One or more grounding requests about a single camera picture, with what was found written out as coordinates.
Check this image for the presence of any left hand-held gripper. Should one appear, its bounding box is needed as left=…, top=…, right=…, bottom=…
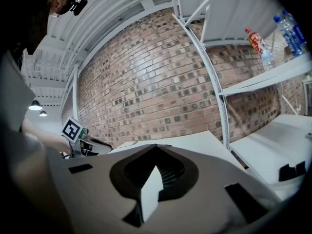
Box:
left=60, top=117, right=113, bottom=159

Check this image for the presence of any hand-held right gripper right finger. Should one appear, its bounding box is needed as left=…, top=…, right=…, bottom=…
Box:
left=143, top=144, right=285, bottom=234

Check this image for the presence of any person's left forearm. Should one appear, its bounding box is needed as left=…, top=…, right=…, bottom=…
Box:
left=21, top=118, right=72, bottom=154

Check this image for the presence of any white metal post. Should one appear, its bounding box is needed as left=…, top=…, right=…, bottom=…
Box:
left=71, top=63, right=80, bottom=122

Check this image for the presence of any black holder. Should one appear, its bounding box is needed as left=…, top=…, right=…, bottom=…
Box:
left=278, top=160, right=307, bottom=182

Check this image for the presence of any person's grey shirt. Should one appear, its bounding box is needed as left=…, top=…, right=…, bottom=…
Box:
left=0, top=50, right=36, bottom=132

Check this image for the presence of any blue label water bottle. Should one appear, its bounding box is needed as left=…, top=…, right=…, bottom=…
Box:
left=273, top=14, right=300, bottom=57
left=281, top=9, right=308, bottom=54

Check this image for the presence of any red label drink bottle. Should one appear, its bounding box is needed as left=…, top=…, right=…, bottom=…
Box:
left=244, top=27, right=276, bottom=72

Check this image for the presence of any person's head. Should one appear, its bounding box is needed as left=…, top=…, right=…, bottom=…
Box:
left=49, top=0, right=74, bottom=18

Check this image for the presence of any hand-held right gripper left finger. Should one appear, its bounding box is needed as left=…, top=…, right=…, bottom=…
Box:
left=47, top=144, right=159, bottom=234

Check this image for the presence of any black head camera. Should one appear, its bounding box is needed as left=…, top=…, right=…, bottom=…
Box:
left=69, top=0, right=88, bottom=16

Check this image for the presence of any white metal shelf rack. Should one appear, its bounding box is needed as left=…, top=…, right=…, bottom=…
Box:
left=167, top=0, right=312, bottom=151

